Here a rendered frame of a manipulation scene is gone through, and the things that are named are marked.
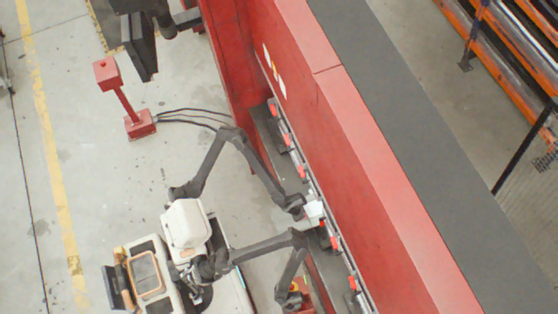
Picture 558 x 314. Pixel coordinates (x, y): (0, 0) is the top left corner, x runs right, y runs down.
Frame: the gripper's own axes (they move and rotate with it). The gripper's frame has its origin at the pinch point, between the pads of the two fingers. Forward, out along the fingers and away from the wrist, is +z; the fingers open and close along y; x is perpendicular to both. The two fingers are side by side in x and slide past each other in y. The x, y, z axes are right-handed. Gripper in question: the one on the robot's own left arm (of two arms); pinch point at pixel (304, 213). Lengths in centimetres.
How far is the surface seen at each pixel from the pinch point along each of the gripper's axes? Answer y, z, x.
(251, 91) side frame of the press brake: 86, -2, 1
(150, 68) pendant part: 103, -52, 32
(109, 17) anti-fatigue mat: 301, 45, 129
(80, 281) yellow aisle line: 50, 14, 190
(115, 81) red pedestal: 154, -17, 89
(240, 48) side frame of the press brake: 86, -38, -18
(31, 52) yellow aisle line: 290, 8, 201
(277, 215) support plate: 4.5, -5.2, 12.6
